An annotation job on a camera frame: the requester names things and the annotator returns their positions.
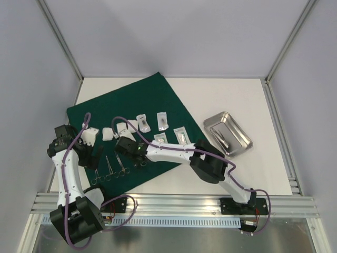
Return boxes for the grey slotted cable duct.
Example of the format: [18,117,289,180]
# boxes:
[42,216,242,227]

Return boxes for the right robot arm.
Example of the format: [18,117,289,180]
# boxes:
[115,137,256,213]

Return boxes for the right aluminium frame post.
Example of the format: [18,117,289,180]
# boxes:
[264,0,319,84]

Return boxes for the white gauze middle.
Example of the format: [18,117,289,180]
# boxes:
[116,122,127,134]

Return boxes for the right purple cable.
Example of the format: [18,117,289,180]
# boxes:
[112,116,272,235]

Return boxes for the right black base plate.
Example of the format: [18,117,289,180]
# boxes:
[220,198,269,215]

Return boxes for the clear pouch right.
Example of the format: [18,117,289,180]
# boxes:
[157,112,169,131]

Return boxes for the green surgical cloth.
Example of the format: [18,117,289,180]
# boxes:
[67,73,217,197]

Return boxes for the steel hemostat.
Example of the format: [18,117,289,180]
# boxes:
[91,169,105,185]
[105,156,115,181]

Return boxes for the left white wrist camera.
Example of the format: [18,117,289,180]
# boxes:
[81,127,100,147]

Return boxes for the aluminium front rail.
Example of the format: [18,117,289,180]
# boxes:
[31,192,320,218]

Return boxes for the steel tweezers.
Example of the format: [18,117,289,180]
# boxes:
[210,128,229,149]
[217,132,229,150]

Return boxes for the white gauze left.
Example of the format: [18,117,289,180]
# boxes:
[102,128,114,142]

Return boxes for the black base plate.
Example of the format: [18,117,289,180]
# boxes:
[220,198,269,215]
[101,197,128,214]

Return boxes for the stainless steel tray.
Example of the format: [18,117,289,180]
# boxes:
[203,111,253,159]

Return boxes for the left aluminium frame post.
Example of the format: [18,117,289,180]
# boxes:
[36,0,84,83]

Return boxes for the clear pouch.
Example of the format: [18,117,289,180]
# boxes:
[136,114,151,133]
[157,112,169,131]

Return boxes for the aluminium frame post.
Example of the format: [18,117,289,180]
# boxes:
[264,0,319,84]
[36,0,84,83]

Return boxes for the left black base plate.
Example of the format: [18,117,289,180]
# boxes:
[101,197,128,214]

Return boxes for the white gauze right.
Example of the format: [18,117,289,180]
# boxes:
[127,120,138,133]

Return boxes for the clear pouch left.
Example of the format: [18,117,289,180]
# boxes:
[136,114,151,133]

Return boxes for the suture packet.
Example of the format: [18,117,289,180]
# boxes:
[154,132,168,143]
[174,126,191,145]

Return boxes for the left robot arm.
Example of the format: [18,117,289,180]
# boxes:
[47,125,111,244]

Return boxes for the white gauze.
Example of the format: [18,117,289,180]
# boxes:
[102,128,114,142]
[116,122,127,134]
[127,120,138,133]

